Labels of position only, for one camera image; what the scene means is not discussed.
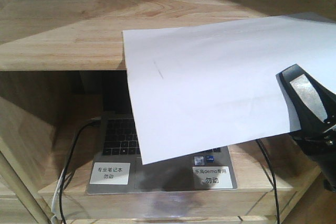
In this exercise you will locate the grey laptop computer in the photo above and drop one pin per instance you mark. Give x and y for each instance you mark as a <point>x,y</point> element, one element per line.
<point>118,143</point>

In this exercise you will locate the white paper sheet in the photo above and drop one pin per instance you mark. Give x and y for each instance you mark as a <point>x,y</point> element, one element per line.
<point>199,87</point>

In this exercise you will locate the white label sticker left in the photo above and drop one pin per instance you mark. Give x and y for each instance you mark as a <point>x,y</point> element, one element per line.
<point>110,173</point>

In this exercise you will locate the wooden shelf unit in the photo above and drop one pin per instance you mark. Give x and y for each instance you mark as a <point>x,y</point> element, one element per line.
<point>43,43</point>

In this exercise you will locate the white label sticker right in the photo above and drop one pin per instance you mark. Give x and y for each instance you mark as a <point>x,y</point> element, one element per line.
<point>212,177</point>

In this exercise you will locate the white label sticker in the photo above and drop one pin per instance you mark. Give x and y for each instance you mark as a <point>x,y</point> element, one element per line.
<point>110,173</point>
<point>212,177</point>

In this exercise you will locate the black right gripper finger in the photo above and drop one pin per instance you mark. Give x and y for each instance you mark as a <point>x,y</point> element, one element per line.
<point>311,109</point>

